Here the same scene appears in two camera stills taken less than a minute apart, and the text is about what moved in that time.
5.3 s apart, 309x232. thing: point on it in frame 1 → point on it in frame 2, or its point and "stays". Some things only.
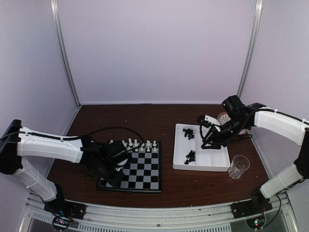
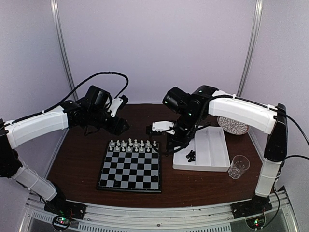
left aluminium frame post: x=55 y=10 stays
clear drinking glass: x=240 y=164 stays
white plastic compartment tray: x=188 y=154 stays
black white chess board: x=143 y=172 stays
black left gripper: x=113 y=182 → x=116 y=128
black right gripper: x=215 y=137 → x=184 y=142
